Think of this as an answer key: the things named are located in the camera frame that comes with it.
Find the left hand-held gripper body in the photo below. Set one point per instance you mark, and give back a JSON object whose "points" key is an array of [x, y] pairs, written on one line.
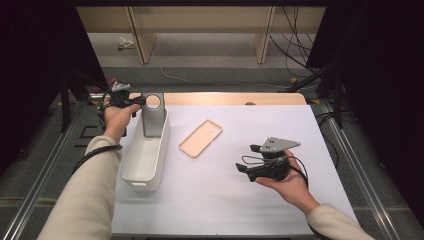
{"points": [[120, 98]]}

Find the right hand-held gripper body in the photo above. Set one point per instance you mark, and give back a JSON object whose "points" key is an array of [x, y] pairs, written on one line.
{"points": [[273, 168]]}

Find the grey round-hole phone case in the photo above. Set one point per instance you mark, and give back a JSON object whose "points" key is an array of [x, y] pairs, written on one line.
{"points": [[154, 121]]}

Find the white plastic storage bin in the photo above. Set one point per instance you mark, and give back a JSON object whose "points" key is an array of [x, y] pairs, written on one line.
{"points": [[145, 160]]}

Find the beige phone case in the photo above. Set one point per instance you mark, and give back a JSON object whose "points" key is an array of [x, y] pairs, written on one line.
{"points": [[201, 138]]}

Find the person's left hand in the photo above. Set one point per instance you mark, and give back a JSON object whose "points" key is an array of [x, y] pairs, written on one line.
{"points": [[116, 121]]}

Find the person's right hand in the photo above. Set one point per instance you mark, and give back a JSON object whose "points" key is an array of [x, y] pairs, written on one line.
{"points": [[295, 188]]}

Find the pink object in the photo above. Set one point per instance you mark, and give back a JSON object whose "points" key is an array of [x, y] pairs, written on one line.
{"points": [[111, 81]]}

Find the white table mat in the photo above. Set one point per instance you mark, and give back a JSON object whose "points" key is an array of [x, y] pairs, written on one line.
{"points": [[213, 200]]}

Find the black metal stand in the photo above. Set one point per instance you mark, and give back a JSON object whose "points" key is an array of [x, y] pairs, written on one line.
{"points": [[338, 100], [65, 100]]}

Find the crumpled white paper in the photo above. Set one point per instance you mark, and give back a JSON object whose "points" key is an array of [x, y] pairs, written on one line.
{"points": [[125, 42]]}

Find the black curtain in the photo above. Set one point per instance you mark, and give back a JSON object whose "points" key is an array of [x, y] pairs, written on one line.
{"points": [[30, 66], [383, 66]]}

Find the wooden shelf unit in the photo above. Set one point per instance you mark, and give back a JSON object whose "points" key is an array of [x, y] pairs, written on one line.
{"points": [[200, 20]]}

